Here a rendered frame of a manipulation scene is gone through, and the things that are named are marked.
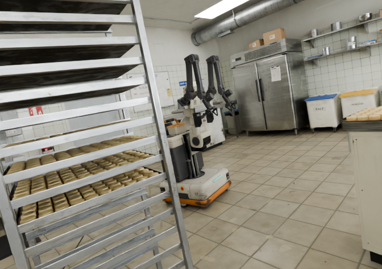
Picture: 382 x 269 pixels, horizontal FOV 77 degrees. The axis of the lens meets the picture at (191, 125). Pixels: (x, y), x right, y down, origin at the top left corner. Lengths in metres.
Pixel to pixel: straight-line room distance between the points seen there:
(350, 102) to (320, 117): 0.61
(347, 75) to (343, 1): 1.46
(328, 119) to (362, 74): 1.11
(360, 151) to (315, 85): 4.61
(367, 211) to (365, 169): 0.26
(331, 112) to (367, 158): 3.87
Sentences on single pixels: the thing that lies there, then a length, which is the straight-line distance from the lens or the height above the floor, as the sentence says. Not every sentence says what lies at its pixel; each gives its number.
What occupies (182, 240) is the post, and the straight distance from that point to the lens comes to 1.27.
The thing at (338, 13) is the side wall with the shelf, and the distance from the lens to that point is 6.16.
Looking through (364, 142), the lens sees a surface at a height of 0.77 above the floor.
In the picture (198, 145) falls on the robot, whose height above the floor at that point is 0.68.
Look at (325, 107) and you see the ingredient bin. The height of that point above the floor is 0.54.
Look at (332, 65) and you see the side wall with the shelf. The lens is 6.12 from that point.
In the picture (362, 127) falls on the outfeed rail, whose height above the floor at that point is 0.86.
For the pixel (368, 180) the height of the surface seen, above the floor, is 0.55.
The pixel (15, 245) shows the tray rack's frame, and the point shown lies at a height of 0.84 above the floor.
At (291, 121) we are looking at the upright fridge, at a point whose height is 0.34.
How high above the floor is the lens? 1.20
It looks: 6 degrees down
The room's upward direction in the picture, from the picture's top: 11 degrees counter-clockwise
